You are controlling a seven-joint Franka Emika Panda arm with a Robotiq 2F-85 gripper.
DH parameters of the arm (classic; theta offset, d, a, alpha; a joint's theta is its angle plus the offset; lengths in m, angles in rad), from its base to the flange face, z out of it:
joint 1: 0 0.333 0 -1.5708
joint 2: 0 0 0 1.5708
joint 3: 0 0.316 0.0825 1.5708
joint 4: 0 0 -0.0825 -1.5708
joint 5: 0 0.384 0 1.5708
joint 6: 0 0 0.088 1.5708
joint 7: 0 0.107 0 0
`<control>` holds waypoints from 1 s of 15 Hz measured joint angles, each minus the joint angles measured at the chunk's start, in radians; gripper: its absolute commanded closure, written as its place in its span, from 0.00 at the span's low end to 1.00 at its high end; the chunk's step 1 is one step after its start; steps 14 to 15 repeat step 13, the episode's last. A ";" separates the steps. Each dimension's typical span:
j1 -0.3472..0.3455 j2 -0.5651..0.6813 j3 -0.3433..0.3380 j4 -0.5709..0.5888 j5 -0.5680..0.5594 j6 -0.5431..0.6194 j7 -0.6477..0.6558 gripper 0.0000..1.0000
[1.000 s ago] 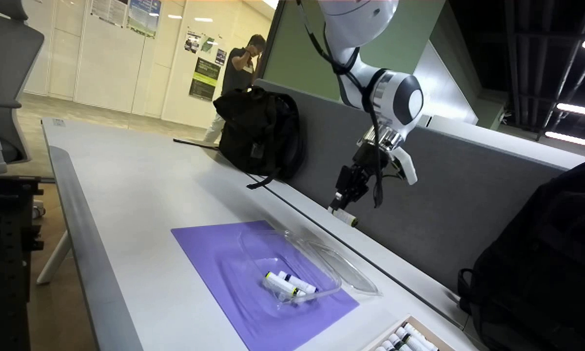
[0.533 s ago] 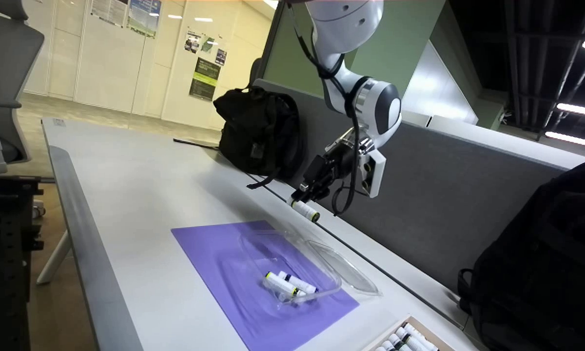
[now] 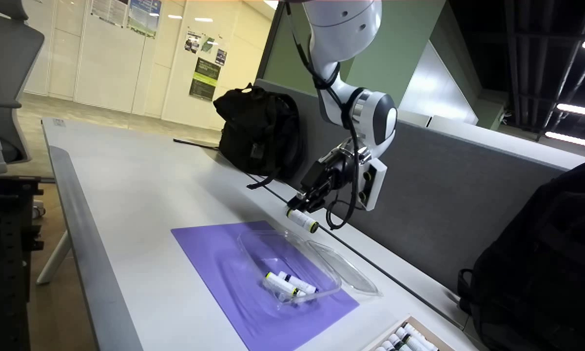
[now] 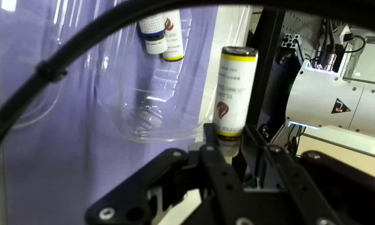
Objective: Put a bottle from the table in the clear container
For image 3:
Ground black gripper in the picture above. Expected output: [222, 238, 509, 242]
[284, 142, 360, 216]

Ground white bottle with yellow band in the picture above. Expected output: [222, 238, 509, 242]
[286, 208, 321, 236]

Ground clear plastic container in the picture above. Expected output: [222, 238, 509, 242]
[214, 222, 347, 320]

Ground black backpack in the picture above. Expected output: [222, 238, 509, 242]
[212, 84, 306, 191]
[456, 154, 585, 351]

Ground purple mat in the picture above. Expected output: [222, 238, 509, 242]
[169, 218, 360, 351]

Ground gray partition panel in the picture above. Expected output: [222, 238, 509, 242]
[255, 78, 585, 294]

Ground green and black poster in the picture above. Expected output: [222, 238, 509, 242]
[187, 56, 222, 103]

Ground blue and white poster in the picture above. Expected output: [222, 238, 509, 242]
[124, 0, 163, 39]

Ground white table leg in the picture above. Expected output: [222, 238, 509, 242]
[33, 230, 74, 288]

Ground white paper poster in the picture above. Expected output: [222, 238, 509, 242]
[87, 0, 128, 29]

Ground gray chair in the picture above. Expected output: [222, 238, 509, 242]
[0, 0, 46, 173]

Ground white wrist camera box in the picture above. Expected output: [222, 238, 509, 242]
[354, 152, 390, 214]

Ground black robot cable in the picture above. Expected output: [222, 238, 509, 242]
[290, 35, 366, 234]

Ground thin black table cable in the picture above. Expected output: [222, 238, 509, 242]
[171, 136, 466, 329]

